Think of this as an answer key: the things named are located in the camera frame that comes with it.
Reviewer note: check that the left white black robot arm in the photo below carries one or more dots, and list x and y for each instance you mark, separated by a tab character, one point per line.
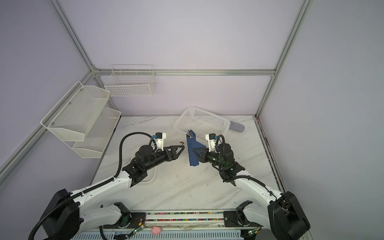
70	213

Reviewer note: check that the white wire wall basket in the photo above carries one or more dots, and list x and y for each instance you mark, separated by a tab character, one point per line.
131	81

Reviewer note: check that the grey oval pouch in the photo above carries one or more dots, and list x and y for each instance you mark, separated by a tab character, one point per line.
234	126

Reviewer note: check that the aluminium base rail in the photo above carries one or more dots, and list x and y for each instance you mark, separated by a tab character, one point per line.
184	219

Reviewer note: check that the silver table knife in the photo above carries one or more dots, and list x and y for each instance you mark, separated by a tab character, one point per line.
189	134

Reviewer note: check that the white two-tier mesh shelf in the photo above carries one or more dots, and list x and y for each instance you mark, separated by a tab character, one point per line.
82	120

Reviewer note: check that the pink round toy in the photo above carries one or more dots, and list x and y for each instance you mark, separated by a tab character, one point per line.
156	230

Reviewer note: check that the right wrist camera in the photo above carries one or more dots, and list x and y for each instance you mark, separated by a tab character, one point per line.
212	140

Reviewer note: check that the white rectangular plastic tray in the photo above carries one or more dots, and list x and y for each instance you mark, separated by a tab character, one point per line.
151	174

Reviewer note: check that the blue paper napkin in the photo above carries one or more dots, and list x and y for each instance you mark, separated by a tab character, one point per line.
194	148

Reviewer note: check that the white perforated plastic basket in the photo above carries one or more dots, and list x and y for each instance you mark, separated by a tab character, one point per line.
201	122

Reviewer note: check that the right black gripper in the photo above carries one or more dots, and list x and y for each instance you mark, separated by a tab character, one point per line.
203	156

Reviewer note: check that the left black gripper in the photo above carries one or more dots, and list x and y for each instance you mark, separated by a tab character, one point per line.
173	155

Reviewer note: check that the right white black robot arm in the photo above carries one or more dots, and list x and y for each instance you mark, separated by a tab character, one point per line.
279	212

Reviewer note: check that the aluminium frame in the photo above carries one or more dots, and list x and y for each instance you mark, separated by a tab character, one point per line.
219	56

